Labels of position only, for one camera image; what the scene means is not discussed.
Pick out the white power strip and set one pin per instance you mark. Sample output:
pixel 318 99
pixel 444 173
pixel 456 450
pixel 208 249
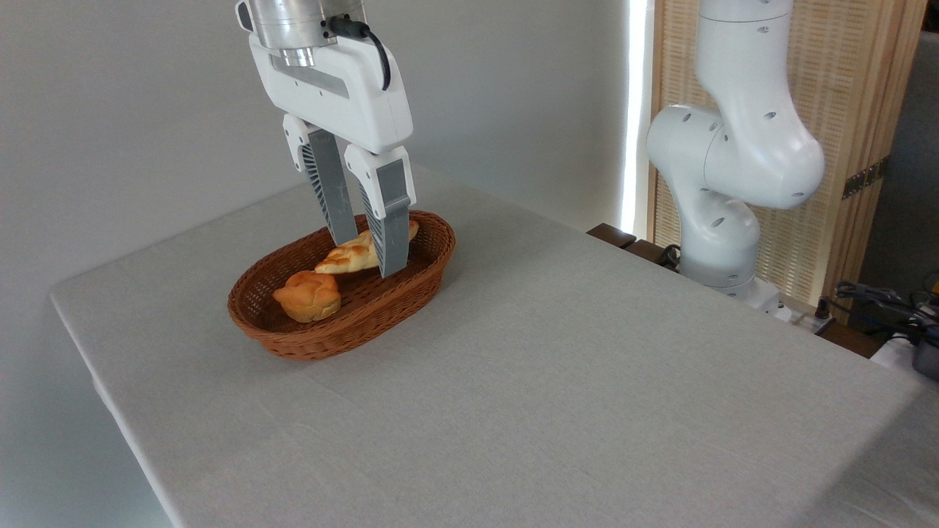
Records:
pixel 803 320

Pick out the long braided bread loaf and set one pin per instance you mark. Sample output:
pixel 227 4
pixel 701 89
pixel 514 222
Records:
pixel 351 257

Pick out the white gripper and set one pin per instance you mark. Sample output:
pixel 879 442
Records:
pixel 345 92

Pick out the metal screen hinge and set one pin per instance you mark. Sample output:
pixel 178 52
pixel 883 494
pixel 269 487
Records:
pixel 866 178

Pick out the brown oval wicker basket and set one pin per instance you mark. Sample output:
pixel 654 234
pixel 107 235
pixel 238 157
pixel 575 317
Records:
pixel 345 323

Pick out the wooden folding screen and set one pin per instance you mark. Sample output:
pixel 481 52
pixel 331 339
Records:
pixel 843 88

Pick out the grey tablecloth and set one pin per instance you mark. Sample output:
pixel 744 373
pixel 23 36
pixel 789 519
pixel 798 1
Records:
pixel 550 381

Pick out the round orange bread bun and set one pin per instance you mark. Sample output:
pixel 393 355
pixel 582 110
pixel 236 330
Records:
pixel 308 297

